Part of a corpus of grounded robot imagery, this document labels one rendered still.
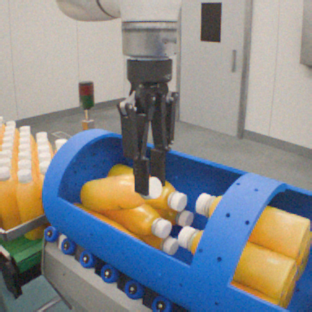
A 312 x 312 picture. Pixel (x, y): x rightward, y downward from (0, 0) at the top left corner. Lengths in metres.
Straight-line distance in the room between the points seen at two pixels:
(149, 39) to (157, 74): 0.06
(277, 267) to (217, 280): 0.09
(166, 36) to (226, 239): 0.31
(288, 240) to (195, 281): 0.16
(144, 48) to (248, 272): 0.38
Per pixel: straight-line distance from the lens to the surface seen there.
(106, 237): 0.63
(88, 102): 1.33
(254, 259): 0.53
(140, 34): 0.51
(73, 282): 0.88
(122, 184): 0.63
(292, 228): 0.55
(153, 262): 0.56
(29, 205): 0.94
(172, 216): 0.78
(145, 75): 0.52
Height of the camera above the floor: 1.47
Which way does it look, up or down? 23 degrees down
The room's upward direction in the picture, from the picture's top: straight up
